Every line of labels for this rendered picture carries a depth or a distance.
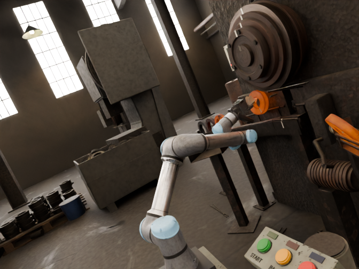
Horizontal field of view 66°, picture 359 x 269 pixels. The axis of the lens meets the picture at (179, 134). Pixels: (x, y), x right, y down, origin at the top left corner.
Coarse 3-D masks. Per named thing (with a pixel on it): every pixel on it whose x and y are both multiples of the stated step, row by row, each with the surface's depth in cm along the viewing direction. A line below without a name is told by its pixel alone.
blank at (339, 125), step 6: (330, 114) 104; (330, 120) 101; (336, 120) 99; (342, 120) 97; (336, 126) 99; (342, 126) 97; (348, 126) 96; (342, 132) 100; (348, 132) 96; (354, 132) 96; (354, 138) 96; (354, 144) 105
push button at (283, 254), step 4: (280, 252) 69; (284, 252) 68; (288, 252) 68; (276, 256) 69; (280, 256) 68; (284, 256) 68; (288, 256) 67; (276, 260) 69; (280, 260) 67; (284, 260) 67; (288, 260) 67
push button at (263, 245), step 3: (261, 240) 77; (264, 240) 76; (267, 240) 75; (258, 243) 76; (261, 243) 76; (264, 243) 75; (267, 243) 74; (270, 243) 75; (258, 246) 76; (261, 246) 75; (264, 246) 74; (267, 246) 74; (258, 249) 75; (261, 249) 74; (264, 249) 74; (267, 249) 74
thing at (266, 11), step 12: (240, 12) 146; (264, 12) 132; (276, 12) 129; (276, 24) 129; (288, 24) 128; (288, 36) 126; (288, 48) 128; (288, 60) 131; (288, 72) 134; (252, 84) 162; (276, 84) 145
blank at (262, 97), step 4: (252, 92) 172; (256, 92) 169; (260, 92) 166; (252, 96) 173; (256, 96) 170; (260, 96) 167; (264, 96) 165; (260, 100) 167; (264, 100) 164; (268, 100) 166; (256, 104) 175; (260, 104) 168; (264, 104) 165; (268, 104) 166; (252, 108) 176; (256, 108) 172; (260, 108) 169; (264, 108) 166; (256, 112) 173; (260, 112) 170; (264, 112) 169
